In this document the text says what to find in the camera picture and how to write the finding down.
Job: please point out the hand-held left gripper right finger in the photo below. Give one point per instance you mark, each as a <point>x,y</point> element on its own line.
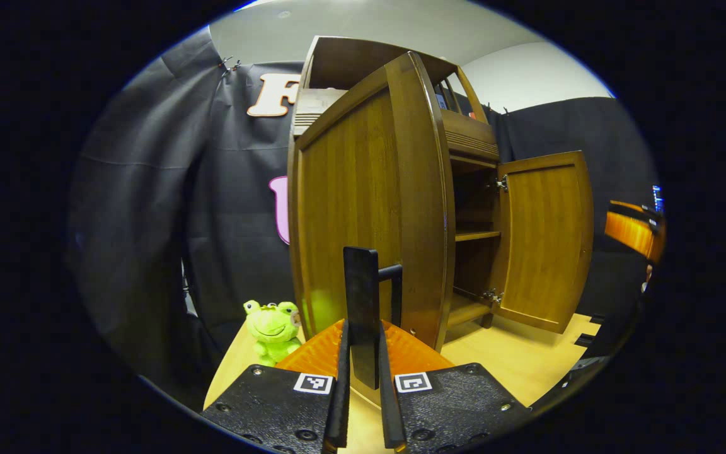
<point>390,410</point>

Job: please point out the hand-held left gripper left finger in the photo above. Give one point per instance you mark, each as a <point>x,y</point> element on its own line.
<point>339,403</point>

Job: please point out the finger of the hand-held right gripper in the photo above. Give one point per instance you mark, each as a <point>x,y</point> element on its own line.
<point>631,233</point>

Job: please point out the wooden cabinet door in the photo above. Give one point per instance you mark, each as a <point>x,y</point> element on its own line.
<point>546,239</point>
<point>350,189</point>

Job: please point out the wooden double-door shoe cabinet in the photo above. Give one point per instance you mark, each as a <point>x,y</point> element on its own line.
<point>350,60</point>

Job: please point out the metal door hinge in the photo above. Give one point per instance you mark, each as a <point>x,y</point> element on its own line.
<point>502,183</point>
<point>492,296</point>

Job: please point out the green frog plush toy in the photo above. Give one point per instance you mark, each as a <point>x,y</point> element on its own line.
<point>271,328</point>

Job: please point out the wooden inner shelf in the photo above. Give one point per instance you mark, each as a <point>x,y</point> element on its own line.
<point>476,235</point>

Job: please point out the blue book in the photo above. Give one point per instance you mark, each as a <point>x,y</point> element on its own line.
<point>440,101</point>

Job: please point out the black backdrop cloth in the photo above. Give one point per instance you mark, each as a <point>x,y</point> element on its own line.
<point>149,189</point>

